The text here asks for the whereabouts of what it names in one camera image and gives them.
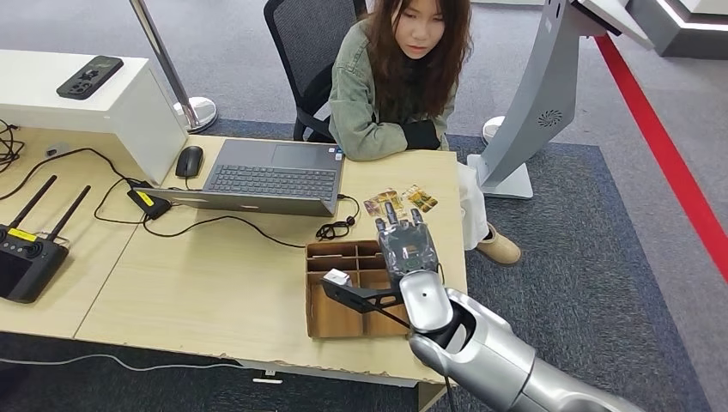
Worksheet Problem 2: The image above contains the wooden compartment organizer box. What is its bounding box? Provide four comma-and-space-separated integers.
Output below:
305, 239, 416, 341

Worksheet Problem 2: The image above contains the black laptop charger cable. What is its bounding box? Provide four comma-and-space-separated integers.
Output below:
142, 193, 363, 250

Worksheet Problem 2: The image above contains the gold patterned key card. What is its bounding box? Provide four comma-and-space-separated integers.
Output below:
376, 188, 406, 220

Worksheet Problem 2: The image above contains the black office chair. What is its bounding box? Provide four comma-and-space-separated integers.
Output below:
263, 0, 370, 143

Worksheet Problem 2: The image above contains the black power cord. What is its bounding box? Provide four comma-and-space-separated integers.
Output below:
0, 146, 155, 226

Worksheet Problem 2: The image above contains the black computer mouse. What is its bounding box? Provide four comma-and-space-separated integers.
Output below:
174, 145, 204, 179

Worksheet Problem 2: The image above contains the black cable bundle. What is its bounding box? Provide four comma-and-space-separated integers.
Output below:
0, 118, 27, 174

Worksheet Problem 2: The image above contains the black smartphone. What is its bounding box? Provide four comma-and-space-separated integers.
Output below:
56, 55, 125, 101

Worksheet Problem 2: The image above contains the white cabinet box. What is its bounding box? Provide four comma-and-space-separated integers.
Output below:
0, 48, 190, 186

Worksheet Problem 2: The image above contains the black remote controller with antennas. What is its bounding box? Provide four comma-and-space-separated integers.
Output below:
0, 174, 92, 304

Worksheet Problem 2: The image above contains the chrome stanchion pole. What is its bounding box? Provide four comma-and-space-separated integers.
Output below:
129, 0, 220, 134

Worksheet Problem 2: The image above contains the tan boot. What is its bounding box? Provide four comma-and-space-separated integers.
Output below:
476, 222, 523, 267

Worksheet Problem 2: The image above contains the gold ID card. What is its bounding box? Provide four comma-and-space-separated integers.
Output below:
404, 184, 440, 215

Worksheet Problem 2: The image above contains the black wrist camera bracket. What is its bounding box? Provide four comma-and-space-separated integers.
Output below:
319, 278, 412, 330

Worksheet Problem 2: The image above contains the white cable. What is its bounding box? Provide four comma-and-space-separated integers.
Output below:
0, 352, 246, 373

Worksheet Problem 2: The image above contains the person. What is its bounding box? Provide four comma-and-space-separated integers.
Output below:
328, 0, 523, 267

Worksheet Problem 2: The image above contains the dark grey rug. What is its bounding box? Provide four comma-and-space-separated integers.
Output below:
0, 118, 712, 412

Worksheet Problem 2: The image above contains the white round base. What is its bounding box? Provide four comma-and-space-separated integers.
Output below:
482, 115, 507, 146

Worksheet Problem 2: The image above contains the black power adapter yellow label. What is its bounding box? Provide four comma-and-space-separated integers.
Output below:
127, 180, 173, 221

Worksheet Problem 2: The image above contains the grey laptop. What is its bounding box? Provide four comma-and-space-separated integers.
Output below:
134, 137, 347, 218

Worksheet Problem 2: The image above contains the white grey display platform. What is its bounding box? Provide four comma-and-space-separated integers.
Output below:
625, 0, 728, 60

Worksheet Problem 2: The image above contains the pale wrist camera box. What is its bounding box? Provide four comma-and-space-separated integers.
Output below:
323, 268, 353, 288

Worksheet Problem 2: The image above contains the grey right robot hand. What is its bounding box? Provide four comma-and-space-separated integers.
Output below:
373, 202, 440, 282

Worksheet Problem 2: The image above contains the grey kiosk stand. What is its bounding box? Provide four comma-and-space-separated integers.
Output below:
467, 0, 655, 200

